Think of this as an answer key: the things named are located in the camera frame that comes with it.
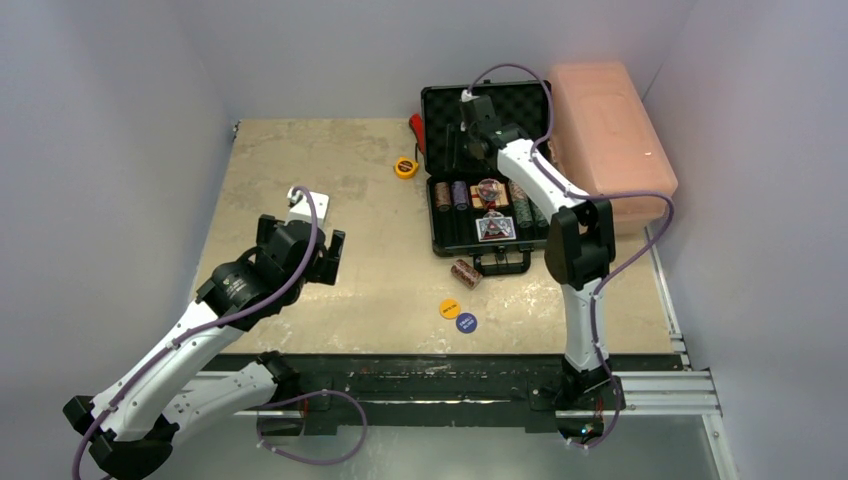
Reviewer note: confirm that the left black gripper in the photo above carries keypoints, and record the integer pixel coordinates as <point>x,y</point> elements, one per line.
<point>323,268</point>

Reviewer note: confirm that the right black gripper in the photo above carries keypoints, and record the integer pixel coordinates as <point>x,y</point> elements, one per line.
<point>477,145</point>

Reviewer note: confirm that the purple poker chip roll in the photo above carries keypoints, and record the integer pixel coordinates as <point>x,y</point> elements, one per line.
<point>460,195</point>

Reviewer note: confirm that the brown poker chip roll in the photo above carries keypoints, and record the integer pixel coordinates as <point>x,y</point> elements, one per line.
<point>442,196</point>

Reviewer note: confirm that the red black chip roll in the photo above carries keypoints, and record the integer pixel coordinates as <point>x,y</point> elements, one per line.
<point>466,274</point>

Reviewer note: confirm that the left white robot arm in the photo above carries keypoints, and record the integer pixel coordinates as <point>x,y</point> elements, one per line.
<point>132,428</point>

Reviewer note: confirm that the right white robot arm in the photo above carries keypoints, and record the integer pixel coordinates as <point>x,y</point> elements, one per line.
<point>580,246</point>

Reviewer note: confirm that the clear round dealer button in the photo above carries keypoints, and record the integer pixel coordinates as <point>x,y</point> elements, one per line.
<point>489,190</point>

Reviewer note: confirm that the yellow tape measure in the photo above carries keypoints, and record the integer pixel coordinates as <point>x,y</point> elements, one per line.
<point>405,168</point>

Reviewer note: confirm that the black poker case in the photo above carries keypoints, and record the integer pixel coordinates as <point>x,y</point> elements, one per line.
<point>453,232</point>

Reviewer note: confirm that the pink poker chip roll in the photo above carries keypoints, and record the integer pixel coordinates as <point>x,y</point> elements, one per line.
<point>517,193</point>

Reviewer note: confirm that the clear all in triangle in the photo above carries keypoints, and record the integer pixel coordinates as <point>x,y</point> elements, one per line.
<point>496,225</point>

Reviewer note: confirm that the blue card deck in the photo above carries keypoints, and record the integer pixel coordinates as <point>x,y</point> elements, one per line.
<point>479,224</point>

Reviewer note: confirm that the dark green chip roll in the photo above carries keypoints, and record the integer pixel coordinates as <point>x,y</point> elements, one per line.
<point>541,220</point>

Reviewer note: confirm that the yellow big blind button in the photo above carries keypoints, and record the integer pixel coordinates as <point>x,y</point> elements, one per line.
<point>450,309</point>

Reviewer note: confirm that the pink plastic storage box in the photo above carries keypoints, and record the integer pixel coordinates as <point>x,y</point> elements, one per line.
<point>603,140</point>

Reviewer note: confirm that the blue small blind button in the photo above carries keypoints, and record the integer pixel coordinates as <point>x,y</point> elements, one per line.
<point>466,323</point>

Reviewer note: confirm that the red handled tool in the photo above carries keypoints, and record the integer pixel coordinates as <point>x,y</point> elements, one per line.
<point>416,125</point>

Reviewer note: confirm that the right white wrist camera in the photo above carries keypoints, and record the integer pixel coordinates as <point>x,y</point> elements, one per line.
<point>467,96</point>

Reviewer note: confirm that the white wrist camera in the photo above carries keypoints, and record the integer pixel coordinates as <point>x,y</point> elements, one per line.
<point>467,96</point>
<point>310,209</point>

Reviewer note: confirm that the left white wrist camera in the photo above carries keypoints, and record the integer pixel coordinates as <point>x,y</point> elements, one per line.
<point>310,209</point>

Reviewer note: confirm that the black table rail frame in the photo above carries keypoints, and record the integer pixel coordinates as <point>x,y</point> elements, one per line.
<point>315,394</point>

